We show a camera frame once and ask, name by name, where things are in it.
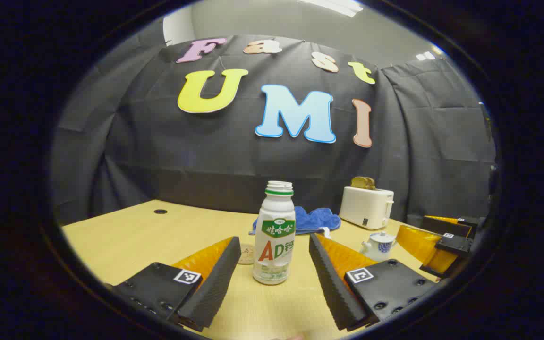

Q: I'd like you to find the white toaster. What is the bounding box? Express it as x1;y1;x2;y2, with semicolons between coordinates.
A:
339;186;395;230

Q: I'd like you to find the white plastic water bottle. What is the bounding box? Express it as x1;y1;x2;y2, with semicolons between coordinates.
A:
252;180;297;286

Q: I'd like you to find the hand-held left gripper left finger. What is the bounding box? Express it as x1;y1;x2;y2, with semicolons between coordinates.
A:
107;236;242;332

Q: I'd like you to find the round wooden coaster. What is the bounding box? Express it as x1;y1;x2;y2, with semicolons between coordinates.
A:
237;243;256;265

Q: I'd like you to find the white blue-patterned teacup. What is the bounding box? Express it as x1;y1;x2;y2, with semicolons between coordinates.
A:
360;236;398;263

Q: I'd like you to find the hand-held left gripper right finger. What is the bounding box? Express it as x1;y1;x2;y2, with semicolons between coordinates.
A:
308;233;439;332

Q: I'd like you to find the ceiling light panel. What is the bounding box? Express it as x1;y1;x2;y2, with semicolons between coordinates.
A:
298;0;364;18
416;45;444;61

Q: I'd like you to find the blue towel cloth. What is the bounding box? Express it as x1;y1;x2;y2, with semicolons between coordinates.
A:
248;206;341;237

